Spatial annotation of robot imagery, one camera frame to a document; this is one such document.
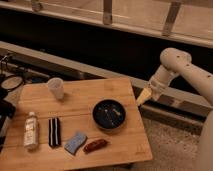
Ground dark ceramic bowl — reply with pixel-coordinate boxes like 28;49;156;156
92;99;126;130

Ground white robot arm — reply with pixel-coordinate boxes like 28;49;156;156
136;48;213;171

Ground wooden table board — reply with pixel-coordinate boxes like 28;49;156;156
0;77;154;171

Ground brown sausage toy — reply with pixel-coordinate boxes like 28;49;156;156
83;139;108;153

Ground blue sponge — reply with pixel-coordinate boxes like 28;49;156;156
64;132;87;155

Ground clear plastic bottle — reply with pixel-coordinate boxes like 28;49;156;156
24;112;38;150

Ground round black framed mirror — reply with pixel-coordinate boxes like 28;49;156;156
0;75;24;91

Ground black object at left edge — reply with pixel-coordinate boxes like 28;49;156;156
0;98;16;154

